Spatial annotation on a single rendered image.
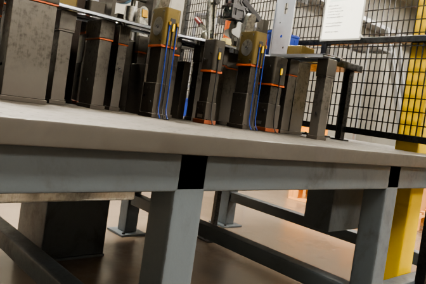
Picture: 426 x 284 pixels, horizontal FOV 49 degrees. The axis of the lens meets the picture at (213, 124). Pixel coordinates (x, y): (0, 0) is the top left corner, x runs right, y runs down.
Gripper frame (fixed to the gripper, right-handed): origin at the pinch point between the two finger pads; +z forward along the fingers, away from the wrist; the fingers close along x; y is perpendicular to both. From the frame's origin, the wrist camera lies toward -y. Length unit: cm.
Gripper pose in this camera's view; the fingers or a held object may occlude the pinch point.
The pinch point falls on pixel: (237, 43)
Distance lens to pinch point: 186.9
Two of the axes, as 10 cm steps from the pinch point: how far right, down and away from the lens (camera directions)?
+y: -7.9, -0.8, -6.1
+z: -1.3, 9.9, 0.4
